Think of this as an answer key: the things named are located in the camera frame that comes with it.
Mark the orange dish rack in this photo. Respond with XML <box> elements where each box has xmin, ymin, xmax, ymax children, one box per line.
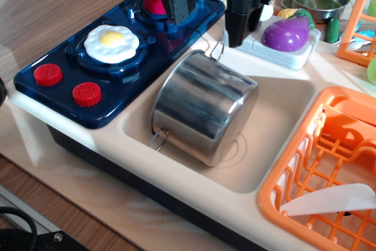
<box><xmin>257</xmin><ymin>86</ymin><xmax>375</xmax><ymax>250</ymax></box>

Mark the stainless steel pot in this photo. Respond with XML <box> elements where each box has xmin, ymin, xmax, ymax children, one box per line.
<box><xmin>150</xmin><ymin>50</ymin><xmax>259</xmax><ymax>166</ymax></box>

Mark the toy fried egg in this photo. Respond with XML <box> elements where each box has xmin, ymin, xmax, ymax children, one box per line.
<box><xmin>84</xmin><ymin>25</ymin><xmax>140</xmax><ymax>64</ymax></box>

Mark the purple toy eggplant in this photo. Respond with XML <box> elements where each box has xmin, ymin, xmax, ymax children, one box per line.
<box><xmin>262</xmin><ymin>9</ymin><xmax>315</xmax><ymax>52</ymax></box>

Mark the left red stove knob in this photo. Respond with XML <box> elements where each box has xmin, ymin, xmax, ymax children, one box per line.
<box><xmin>33</xmin><ymin>63</ymin><xmax>63</xmax><ymax>86</ymax></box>

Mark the white plastic spatula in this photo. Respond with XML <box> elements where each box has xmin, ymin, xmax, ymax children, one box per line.
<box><xmin>280</xmin><ymin>183</ymin><xmax>375</xmax><ymax>216</ymax></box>

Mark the green toy cucumber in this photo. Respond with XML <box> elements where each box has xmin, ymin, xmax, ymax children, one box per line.
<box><xmin>325</xmin><ymin>18</ymin><xmax>340</xmax><ymax>43</ymax></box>

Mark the red stove knob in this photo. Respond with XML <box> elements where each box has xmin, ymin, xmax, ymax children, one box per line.
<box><xmin>33</xmin><ymin>63</ymin><xmax>63</xmax><ymax>86</ymax></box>
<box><xmin>72</xmin><ymin>82</ymin><xmax>102</xmax><ymax>107</ymax></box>

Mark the orange wire basket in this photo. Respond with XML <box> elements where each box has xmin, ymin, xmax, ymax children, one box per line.
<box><xmin>337</xmin><ymin>0</ymin><xmax>375</xmax><ymax>67</ymax></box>

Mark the yellow toy corn piece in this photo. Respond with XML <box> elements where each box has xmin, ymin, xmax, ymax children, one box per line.
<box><xmin>277</xmin><ymin>8</ymin><xmax>297</xmax><ymax>19</ymax></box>

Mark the right red stove knob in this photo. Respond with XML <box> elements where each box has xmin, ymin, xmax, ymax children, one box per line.
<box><xmin>72</xmin><ymin>82</ymin><xmax>102</xmax><ymax>107</ymax></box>

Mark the green toy fruit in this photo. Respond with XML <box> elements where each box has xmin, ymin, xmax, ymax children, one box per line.
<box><xmin>367</xmin><ymin>57</ymin><xmax>376</xmax><ymax>85</ymax></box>

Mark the black braided cable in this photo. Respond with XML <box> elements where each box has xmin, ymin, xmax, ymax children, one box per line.
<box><xmin>0</xmin><ymin>206</ymin><xmax>38</xmax><ymax>251</ymax></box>

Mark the blue toy stove top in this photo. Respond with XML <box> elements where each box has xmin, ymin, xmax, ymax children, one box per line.
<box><xmin>14</xmin><ymin>0</ymin><xmax>224</xmax><ymax>129</ymax></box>

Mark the black metal bracket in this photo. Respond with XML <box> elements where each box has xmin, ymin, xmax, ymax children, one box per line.
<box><xmin>33</xmin><ymin>230</ymin><xmax>89</xmax><ymax>251</ymax></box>

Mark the grey toy faucet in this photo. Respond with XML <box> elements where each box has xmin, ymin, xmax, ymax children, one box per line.
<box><xmin>259</xmin><ymin>0</ymin><xmax>276</xmax><ymax>22</ymax></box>

